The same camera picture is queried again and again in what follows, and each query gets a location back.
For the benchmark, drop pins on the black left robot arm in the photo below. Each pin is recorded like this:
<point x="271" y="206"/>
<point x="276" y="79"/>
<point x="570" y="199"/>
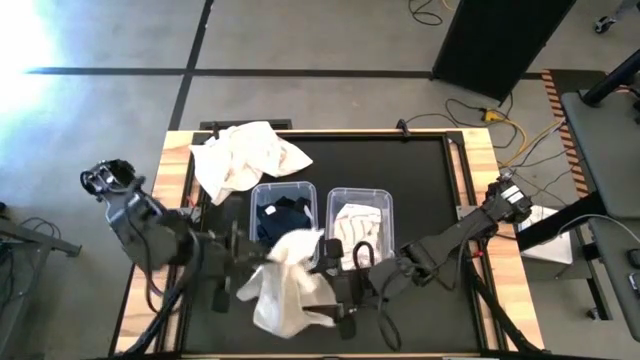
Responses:
<point x="145" y="230"/>

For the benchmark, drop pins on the black pole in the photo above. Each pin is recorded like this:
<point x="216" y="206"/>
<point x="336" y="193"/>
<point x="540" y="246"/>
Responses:
<point x="612" y="80"/>

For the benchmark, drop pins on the black table clamp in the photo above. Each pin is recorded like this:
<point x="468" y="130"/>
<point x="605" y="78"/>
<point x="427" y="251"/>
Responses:
<point x="403" y="129"/>

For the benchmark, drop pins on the white paper sheet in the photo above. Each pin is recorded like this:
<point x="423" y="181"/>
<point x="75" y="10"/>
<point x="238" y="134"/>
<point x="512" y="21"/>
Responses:
<point x="550" y="247"/>

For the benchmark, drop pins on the navy blue towel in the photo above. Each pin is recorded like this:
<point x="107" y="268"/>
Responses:
<point x="282" y="222"/>

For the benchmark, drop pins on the black frame strut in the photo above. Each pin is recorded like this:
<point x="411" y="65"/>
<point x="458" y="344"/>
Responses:
<point x="495" y="315"/>
<point x="150" y="332"/>

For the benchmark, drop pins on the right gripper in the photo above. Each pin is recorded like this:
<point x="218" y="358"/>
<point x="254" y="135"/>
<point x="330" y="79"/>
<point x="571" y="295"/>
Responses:
<point x="352" y="292"/>

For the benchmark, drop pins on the caster wheel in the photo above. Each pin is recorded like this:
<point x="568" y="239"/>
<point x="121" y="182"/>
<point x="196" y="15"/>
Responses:
<point x="604" y="24"/>

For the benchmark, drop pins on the white red-striped towel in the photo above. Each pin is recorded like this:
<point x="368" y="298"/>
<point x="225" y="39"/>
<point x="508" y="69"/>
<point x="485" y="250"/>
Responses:
<point x="357" y="225"/>

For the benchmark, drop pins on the striped hazard floor tape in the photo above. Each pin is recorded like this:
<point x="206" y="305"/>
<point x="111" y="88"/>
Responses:
<point x="560" y="115"/>

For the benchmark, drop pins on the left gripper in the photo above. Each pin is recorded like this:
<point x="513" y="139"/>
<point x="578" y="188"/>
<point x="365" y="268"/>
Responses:
<point x="227" y="260"/>

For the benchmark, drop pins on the grey desk leg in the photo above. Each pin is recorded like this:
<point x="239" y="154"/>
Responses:
<point x="45" y="241"/>

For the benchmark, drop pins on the clear plastic bin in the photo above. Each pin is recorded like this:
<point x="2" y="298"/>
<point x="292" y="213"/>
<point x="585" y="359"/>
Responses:
<point x="260" y="187"/>
<point x="385" y="200"/>

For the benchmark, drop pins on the black cabinet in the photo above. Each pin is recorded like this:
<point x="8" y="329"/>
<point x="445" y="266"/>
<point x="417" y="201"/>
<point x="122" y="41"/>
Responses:
<point x="495" y="45"/>

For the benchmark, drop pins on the grey side table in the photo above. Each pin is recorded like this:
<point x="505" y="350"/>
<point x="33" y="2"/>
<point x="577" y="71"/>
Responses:
<point x="620" y="280"/>
<point x="610" y="150"/>

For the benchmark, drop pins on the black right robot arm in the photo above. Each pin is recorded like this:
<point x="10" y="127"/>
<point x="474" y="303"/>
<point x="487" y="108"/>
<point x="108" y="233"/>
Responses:
<point x="450" y="240"/>

